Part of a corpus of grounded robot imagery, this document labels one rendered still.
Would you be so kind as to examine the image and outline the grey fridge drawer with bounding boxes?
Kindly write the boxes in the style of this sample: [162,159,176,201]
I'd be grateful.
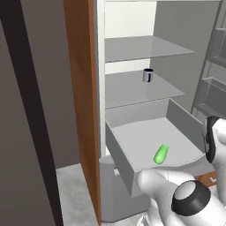
[99,154,152,223]
[104,98,216,199]

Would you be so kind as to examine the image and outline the white fridge body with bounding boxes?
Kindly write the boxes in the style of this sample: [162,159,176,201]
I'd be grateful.
[93,0,226,225]

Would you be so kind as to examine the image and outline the grey fridge door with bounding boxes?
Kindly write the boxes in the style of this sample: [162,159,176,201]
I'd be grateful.
[190,0,226,122]

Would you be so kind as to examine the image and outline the brown wooden side panel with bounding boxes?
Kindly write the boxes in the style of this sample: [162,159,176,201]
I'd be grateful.
[63,0,102,226]

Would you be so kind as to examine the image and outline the green corn in husk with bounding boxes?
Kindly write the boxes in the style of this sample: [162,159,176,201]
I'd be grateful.
[153,143,171,165]

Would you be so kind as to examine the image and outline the dark silver can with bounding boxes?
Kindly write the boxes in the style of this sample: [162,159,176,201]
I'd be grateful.
[142,67,154,84]

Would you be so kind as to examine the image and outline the dark brown tall cabinet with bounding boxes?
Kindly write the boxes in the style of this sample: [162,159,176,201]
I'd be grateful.
[0,0,81,226]

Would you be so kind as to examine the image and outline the grey fridge door bin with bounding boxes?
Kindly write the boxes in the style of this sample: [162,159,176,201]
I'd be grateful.
[207,27,226,68]
[195,76,226,119]

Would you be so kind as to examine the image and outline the brown wooden cabinet drawer front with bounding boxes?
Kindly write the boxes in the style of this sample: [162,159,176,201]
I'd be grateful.
[195,169,219,188]

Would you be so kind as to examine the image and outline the grey glass fridge shelf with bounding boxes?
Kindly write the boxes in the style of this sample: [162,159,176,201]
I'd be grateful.
[104,35,196,64]
[104,70,186,110]

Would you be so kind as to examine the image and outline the grey fridge bottom drawer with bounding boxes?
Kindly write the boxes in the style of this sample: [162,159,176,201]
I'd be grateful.
[99,154,152,223]

